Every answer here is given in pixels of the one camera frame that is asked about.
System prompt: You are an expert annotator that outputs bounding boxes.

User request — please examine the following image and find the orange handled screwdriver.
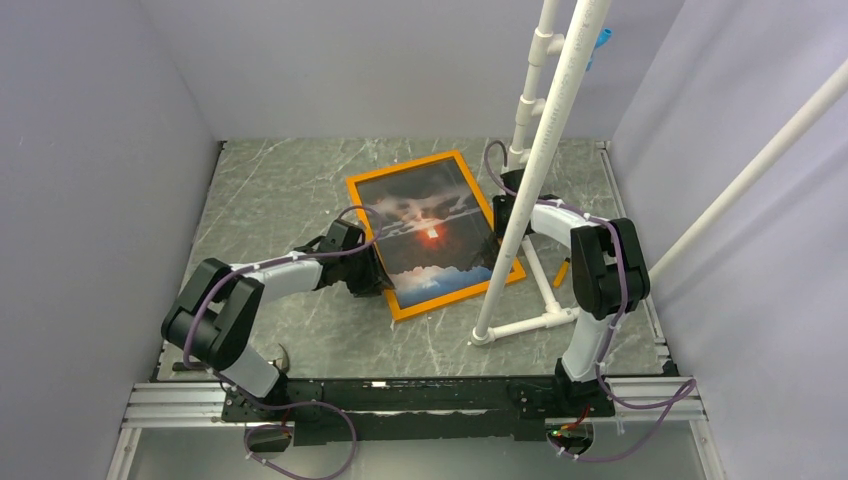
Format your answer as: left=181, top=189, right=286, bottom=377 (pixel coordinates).
left=552, top=258, right=570, bottom=288

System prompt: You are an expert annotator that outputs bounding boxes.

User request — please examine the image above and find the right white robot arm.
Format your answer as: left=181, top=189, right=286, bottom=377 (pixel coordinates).
left=487, top=198, right=650, bottom=415

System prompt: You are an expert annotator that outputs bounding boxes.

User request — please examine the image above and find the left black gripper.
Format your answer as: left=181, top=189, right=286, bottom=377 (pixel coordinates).
left=341, top=243, right=394, bottom=298

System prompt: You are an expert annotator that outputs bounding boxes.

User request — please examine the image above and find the white pvc pipe stand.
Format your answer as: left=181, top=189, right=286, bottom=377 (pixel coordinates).
left=470, top=0, right=848, bottom=347

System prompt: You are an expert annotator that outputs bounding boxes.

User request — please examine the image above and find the black rod on table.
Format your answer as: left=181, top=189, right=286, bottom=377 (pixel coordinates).
left=171, top=361, right=204, bottom=373

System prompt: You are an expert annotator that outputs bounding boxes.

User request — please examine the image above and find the blue pipe fitting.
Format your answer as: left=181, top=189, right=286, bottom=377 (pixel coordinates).
left=586, top=28, right=613, bottom=71

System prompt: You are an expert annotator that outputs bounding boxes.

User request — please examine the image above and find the aluminium rail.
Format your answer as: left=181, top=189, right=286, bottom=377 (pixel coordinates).
left=122, top=376, right=706, bottom=428

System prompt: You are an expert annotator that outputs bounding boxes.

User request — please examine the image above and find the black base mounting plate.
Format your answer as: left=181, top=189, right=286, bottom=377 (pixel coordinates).
left=221, top=375, right=615, bottom=446

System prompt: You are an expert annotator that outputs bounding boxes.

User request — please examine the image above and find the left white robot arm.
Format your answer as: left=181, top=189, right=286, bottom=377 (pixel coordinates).
left=161, top=218, right=394, bottom=420

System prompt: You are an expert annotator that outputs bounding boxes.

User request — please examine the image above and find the orange picture frame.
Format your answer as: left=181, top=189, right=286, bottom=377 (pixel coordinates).
left=346, top=150, right=499, bottom=322

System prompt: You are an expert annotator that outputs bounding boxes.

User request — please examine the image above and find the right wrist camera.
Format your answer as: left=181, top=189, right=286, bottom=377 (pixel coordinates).
left=500, top=169, right=524, bottom=196

